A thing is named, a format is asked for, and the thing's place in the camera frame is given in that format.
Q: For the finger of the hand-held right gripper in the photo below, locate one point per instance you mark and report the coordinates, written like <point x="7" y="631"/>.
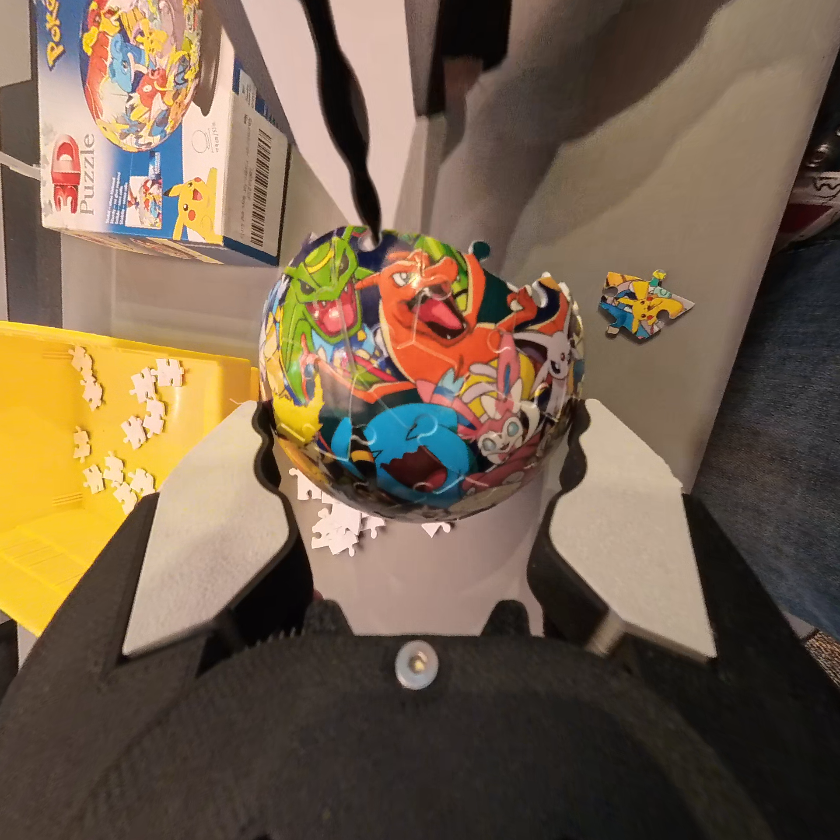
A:
<point x="341" y="98"/>
<point x="415" y="65"/>

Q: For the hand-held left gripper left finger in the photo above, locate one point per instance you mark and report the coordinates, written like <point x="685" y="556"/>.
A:
<point x="203" y="544"/>

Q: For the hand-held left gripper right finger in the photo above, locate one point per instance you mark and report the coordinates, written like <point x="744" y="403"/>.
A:
<point x="630" y="538"/>

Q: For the colourful puzzle ball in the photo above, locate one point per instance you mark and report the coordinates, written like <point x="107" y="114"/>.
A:
<point x="420" y="367"/>

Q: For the cluster of white puzzle pieces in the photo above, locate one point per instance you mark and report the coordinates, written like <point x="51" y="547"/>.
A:
<point x="334" y="535"/>

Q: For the scattered white puzzle pieces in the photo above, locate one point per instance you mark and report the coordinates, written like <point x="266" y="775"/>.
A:
<point x="155" y="417"/>

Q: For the blue puzzle box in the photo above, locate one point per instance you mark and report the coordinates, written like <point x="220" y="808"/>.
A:
<point x="164" y="131"/>

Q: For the assembled colourful puzzle fragment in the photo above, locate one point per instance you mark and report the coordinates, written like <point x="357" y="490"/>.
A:
<point x="646" y="305"/>

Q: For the yellow plastic tray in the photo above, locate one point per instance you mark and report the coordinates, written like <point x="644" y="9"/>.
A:
<point x="39" y="558"/>

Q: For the person's red printed shoe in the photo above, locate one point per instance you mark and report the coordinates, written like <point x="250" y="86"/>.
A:
<point x="820" y="210"/>

